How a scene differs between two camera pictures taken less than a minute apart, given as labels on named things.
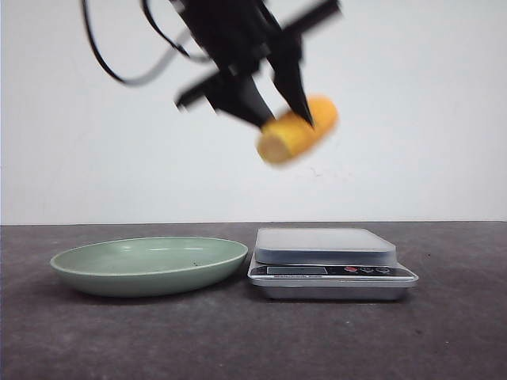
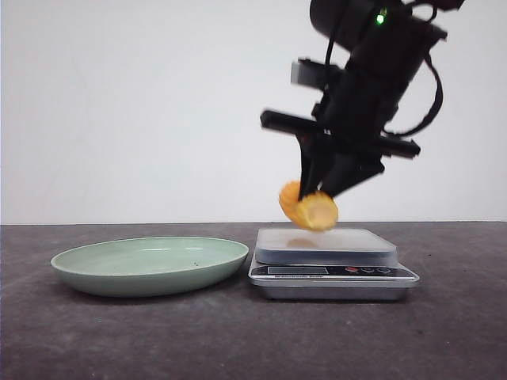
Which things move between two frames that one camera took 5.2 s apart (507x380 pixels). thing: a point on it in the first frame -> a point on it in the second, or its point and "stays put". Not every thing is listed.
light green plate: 150,267 stays put
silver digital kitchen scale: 337,264 stays put
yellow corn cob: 288,136 -> 315,211
